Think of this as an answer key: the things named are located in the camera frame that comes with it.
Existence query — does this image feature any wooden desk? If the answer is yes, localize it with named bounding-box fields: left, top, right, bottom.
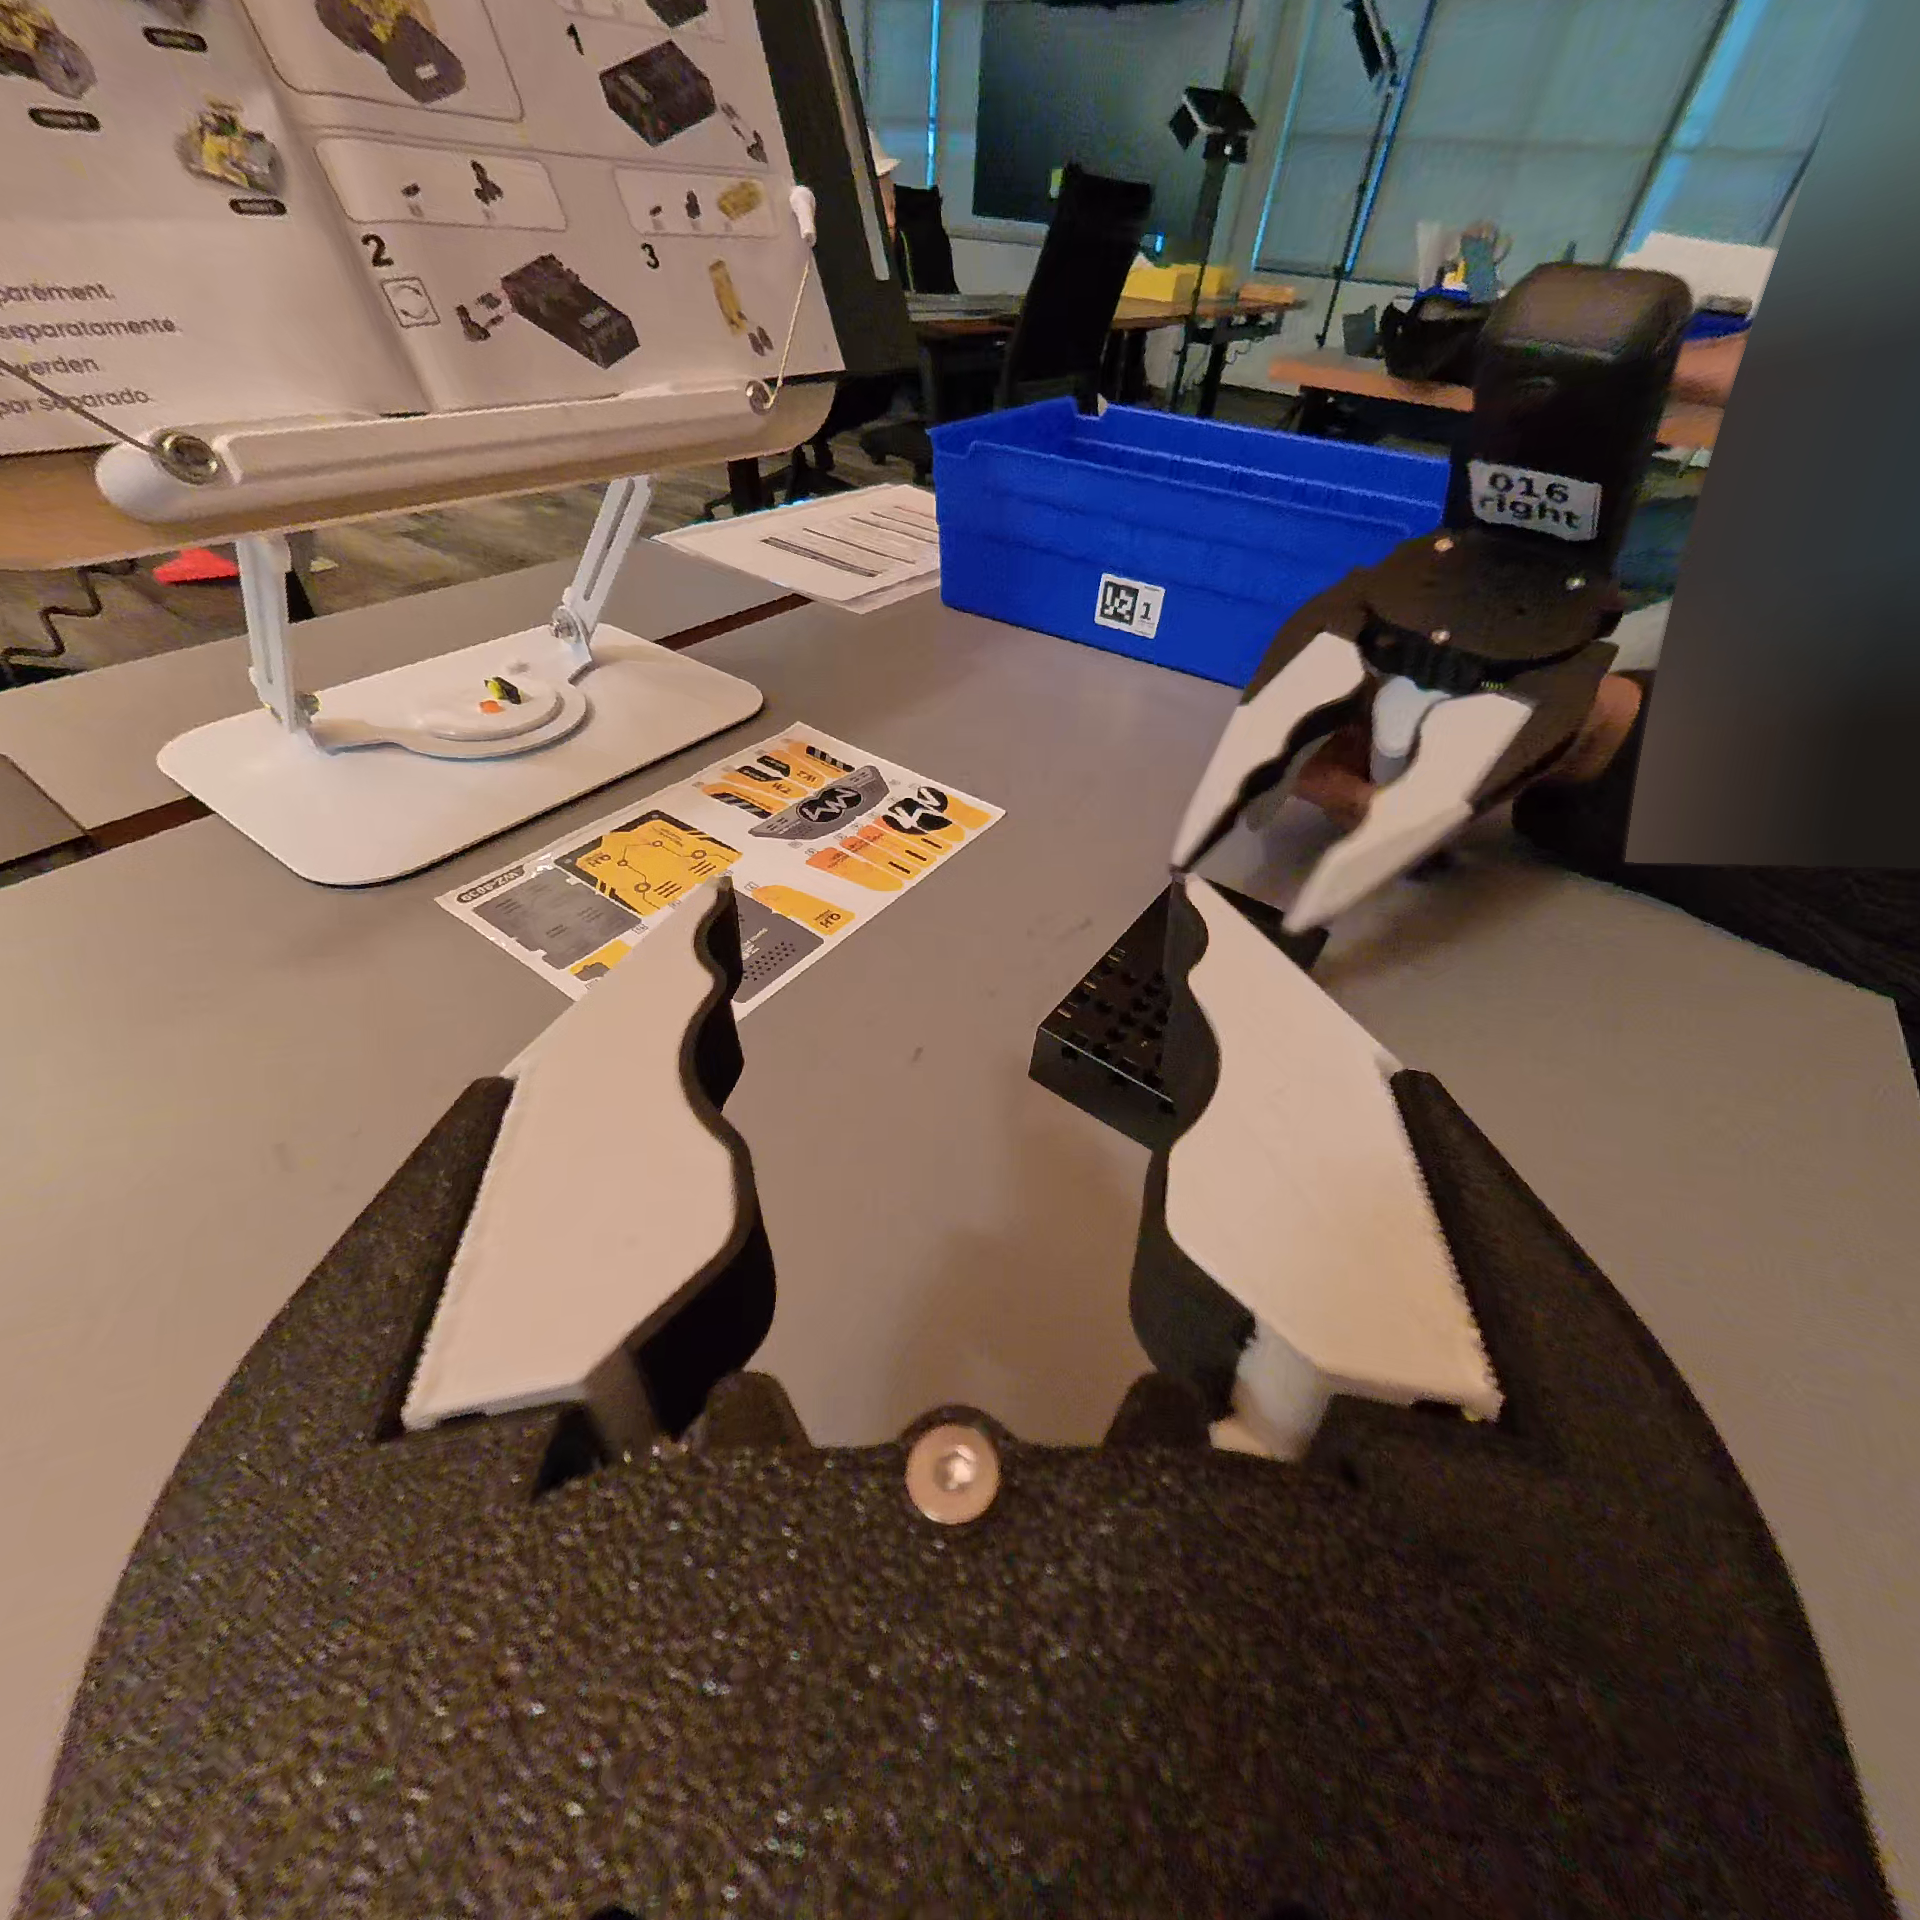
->
left=901, top=292, right=1306, bottom=430
left=1270, top=347, right=1727, bottom=452

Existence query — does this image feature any printed paper sheet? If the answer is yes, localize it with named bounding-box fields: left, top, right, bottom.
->
left=656, top=481, right=944, bottom=614

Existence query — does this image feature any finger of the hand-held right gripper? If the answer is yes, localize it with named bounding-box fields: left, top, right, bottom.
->
left=1169, top=630, right=1373, bottom=875
left=1281, top=691, right=1535, bottom=935

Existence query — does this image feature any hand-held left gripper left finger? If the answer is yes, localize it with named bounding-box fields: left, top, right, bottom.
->
left=400, top=873, right=781, bottom=1465

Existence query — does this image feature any studio light on tripod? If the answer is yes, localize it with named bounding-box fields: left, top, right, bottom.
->
left=1168, top=86, right=1260, bottom=413

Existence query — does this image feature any person's right hand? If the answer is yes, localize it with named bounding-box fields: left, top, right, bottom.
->
left=1294, top=675, right=1648, bottom=835

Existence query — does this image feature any white book stand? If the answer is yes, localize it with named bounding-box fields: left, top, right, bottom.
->
left=0, top=368, right=840, bottom=889

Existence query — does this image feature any blue plastic bin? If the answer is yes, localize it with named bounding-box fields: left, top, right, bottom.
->
left=928, top=397, right=1456, bottom=688

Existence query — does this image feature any dark wall screen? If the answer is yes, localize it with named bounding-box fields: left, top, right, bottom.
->
left=972, top=0, right=1250, bottom=230

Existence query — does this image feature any black office chair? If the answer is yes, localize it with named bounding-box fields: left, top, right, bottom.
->
left=1000, top=161, right=1161, bottom=423

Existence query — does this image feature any black coiled cable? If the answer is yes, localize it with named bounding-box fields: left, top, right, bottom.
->
left=0, top=597, right=96, bottom=681

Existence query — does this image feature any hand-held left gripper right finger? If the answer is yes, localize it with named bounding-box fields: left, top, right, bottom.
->
left=1126, top=877, right=1506, bottom=1461

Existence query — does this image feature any yellow and grey sticker sheet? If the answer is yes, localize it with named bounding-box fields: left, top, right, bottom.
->
left=433, top=723, right=1008, bottom=1004

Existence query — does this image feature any black bag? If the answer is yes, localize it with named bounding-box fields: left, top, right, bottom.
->
left=1376, top=289, right=1490, bottom=385

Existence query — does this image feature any building instruction booklet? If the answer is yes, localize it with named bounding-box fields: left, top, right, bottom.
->
left=0, top=0, right=847, bottom=459

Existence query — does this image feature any black perforated battery box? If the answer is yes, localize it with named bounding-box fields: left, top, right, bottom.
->
left=1029, top=884, right=1330, bottom=1120

